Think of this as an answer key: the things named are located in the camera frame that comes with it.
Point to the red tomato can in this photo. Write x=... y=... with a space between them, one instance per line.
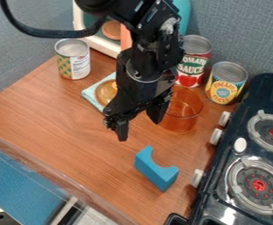
x=195 y=68

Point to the green and white can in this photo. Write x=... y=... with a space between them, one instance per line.
x=74 y=63

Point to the toy stove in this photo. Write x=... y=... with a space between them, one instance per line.
x=255 y=164

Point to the orange pot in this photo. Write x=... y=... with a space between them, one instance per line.
x=185 y=112

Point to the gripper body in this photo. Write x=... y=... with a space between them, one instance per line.
x=136 y=93

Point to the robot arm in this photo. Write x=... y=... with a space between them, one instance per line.
x=158 y=20

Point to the orange lid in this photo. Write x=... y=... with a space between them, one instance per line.
x=107 y=92

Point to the blue block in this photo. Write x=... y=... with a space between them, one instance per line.
x=158 y=171

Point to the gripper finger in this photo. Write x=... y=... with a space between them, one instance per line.
x=158 y=111
x=122 y=131

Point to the toy sink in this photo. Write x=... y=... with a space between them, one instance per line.
x=99 y=44

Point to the yellow can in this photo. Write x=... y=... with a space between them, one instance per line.
x=224 y=88

